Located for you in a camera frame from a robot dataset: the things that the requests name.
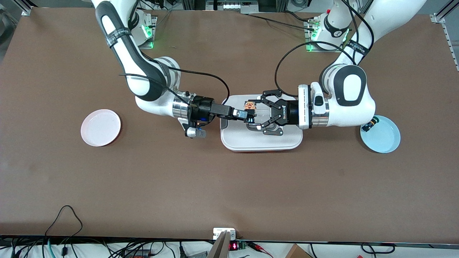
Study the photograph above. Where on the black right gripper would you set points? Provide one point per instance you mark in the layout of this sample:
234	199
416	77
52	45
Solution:
203	108

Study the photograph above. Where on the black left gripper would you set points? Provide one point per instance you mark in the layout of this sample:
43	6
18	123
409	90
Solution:
289	112

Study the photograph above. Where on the orange push button switch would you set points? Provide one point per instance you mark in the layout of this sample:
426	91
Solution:
250	105

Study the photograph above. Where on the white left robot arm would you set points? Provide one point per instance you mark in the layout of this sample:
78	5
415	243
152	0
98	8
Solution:
362	111

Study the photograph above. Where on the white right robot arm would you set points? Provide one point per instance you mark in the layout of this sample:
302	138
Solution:
150	104

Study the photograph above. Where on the white lunch box grey latches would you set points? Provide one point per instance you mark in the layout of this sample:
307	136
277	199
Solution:
261	141

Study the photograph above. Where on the white power strip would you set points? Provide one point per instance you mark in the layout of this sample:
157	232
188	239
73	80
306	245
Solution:
235	5

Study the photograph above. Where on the round light blue plate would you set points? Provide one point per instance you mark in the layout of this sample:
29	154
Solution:
383	139

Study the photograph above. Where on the red digit display module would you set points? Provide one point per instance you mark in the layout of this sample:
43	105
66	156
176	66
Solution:
233	246

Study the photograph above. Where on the red test lead clip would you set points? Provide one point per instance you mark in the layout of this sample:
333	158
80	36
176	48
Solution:
258	246

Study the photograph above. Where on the grey metal bar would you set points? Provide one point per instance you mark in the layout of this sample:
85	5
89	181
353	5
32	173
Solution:
219	249

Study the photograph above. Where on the brown cardboard box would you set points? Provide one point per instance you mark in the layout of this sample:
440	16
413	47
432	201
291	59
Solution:
297	252

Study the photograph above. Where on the round pink plate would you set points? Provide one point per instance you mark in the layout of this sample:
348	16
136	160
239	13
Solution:
100	128

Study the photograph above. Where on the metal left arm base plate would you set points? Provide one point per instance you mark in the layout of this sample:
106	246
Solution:
308	36

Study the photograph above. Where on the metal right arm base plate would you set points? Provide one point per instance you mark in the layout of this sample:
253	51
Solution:
152	39

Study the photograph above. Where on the small white bracket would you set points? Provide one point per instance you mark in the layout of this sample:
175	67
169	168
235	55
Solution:
218	233

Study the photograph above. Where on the perforated metal rail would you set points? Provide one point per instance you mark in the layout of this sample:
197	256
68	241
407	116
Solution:
452	50

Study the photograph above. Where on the aluminium profile corner bracket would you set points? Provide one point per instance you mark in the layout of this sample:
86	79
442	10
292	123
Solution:
28	8
438	18

